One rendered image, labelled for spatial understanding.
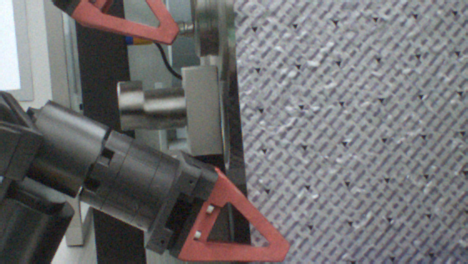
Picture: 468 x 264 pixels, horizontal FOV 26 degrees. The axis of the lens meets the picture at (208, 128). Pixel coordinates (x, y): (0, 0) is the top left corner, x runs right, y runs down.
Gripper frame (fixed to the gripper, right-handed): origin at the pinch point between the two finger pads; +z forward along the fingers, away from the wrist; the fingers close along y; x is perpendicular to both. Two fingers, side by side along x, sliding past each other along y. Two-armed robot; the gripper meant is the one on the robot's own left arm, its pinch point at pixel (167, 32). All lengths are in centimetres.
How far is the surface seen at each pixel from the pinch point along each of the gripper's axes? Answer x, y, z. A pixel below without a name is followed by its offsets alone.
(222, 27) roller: 2.3, 6.8, 3.5
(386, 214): -2.0, 6.4, 21.2
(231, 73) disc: 0.0, 6.6, 6.0
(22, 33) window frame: -28, -542, -107
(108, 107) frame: -8.9, -25.4, -2.2
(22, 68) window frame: -46, -543, -95
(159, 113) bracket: -5.6, -0.5, 3.1
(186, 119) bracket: -4.8, -0.6, 5.2
